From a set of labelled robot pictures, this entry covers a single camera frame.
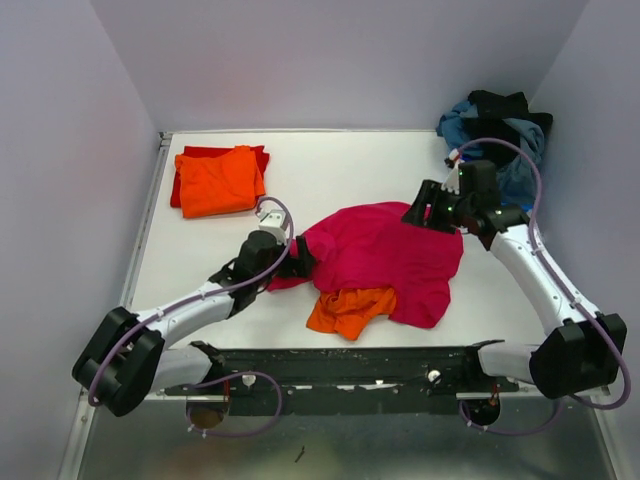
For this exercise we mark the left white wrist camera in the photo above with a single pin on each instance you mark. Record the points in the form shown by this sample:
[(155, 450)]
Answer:
[(273, 221)]

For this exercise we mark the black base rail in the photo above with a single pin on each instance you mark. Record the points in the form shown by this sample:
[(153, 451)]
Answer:
[(352, 381)]

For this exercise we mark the blue plastic bin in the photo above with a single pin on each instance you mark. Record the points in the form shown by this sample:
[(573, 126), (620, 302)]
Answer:
[(526, 207)]

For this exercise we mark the orange t shirt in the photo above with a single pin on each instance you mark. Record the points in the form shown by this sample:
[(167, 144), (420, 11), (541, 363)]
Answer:
[(227, 184), (347, 312)]

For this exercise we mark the blue grey t shirt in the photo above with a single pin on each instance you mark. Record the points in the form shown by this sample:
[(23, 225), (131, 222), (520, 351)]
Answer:
[(515, 177)]

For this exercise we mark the folded red t shirt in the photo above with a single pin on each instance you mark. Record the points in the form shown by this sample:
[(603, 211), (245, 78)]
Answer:
[(262, 161)]

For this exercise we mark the magenta t shirt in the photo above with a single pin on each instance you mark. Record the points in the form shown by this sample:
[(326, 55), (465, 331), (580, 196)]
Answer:
[(368, 246)]

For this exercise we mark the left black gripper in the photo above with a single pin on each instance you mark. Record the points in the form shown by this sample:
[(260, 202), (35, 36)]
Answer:
[(301, 256)]

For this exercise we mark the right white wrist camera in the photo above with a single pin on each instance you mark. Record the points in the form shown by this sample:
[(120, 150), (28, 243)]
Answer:
[(451, 184)]

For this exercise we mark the folded orange t shirt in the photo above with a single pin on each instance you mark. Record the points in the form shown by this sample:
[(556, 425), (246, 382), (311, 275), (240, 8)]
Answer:
[(227, 184)]

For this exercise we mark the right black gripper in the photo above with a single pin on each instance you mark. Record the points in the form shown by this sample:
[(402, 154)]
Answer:
[(422, 206)]

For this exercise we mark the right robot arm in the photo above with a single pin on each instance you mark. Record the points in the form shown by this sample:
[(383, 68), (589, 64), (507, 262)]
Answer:
[(582, 345)]

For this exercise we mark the black t shirt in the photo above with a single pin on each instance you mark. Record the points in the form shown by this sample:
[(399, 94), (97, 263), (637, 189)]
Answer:
[(508, 118)]

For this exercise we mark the aluminium frame rail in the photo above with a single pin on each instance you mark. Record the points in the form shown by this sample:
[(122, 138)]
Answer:
[(109, 261)]

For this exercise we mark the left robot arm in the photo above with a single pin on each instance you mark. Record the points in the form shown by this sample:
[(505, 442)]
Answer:
[(132, 354)]

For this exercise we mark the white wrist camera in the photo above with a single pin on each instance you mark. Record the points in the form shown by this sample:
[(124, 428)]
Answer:
[(273, 221), (451, 184)]

